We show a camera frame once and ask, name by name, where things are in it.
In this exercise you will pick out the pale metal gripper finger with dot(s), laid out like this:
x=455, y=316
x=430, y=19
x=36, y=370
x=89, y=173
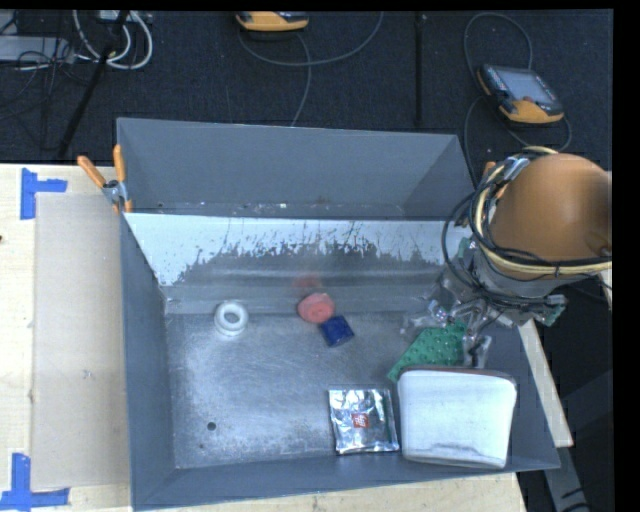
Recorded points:
x=425, y=319
x=479, y=349

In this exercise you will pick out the dark green flat block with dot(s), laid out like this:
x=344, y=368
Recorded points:
x=430, y=350

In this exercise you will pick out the white rectangular container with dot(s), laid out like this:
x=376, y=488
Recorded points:
x=457, y=417

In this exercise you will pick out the dark blue small block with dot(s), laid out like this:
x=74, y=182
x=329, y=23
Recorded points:
x=336, y=331

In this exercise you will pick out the orange-pink round toy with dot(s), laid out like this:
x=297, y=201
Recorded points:
x=315, y=306

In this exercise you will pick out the silver foil packet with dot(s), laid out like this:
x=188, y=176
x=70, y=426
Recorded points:
x=362, y=420

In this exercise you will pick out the grey metal bin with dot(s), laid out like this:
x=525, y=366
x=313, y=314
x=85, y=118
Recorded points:
x=260, y=380

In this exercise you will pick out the pale flat board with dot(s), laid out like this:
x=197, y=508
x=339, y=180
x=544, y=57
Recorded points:
x=75, y=325

